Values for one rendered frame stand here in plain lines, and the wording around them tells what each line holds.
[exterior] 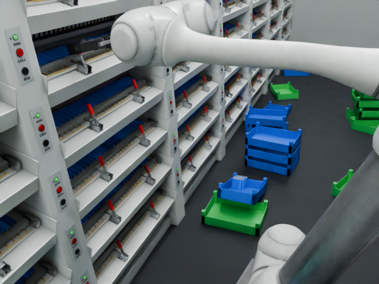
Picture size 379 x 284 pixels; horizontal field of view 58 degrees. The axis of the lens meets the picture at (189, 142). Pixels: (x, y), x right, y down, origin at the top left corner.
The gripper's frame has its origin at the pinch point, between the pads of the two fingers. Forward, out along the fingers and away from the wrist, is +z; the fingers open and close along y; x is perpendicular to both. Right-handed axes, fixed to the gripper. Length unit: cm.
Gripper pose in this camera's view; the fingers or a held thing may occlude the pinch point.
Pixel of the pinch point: (79, 47)
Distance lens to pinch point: 107.1
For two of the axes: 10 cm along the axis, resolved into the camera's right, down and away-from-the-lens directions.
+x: -2.4, -9.0, -3.7
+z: -8.9, 0.4, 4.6
